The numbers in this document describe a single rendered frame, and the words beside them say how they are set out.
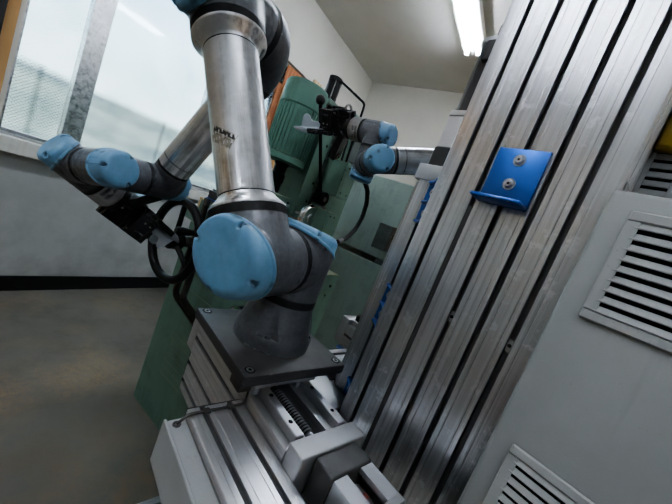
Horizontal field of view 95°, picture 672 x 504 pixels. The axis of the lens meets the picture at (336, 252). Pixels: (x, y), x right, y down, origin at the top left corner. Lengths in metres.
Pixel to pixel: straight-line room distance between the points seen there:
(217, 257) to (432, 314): 0.35
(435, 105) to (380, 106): 0.65
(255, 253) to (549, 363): 0.37
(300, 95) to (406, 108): 2.74
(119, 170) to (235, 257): 0.39
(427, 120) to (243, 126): 3.38
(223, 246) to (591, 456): 0.48
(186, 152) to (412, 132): 3.21
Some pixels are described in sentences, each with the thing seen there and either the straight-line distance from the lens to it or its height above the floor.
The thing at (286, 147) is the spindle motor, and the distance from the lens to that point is 1.25.
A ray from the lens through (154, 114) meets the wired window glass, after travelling 2.57.
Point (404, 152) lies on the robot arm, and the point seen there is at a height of 1.30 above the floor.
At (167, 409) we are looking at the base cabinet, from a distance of 1.55.
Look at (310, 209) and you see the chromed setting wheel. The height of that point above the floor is 1.06.
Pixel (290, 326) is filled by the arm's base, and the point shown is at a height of 0.87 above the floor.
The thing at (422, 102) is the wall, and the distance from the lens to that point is 3.91.
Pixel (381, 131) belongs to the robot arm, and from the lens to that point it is 0.99.
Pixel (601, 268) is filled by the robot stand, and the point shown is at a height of 1.14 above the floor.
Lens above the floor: 1.09
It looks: 7 degrees down
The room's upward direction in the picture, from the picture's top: 21 degrees clockwise
